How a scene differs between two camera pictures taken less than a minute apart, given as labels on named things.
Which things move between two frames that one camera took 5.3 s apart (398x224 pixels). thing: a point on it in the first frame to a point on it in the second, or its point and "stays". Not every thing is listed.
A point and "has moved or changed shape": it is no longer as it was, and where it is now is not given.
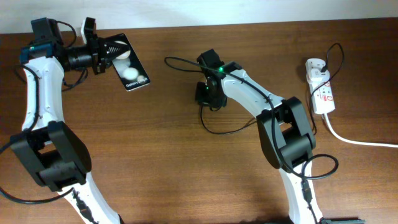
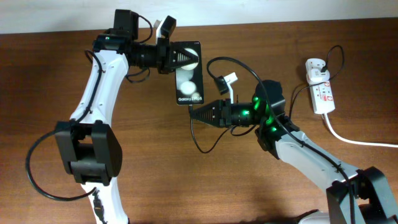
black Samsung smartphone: (129, 67) has moved or changed shape
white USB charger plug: (317, 78) stays
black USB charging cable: (324, 70) to (290, 100)
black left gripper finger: (111, 49) to (180, 56)
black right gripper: (200, 96) to (220, 106)
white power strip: (323, 97) stays
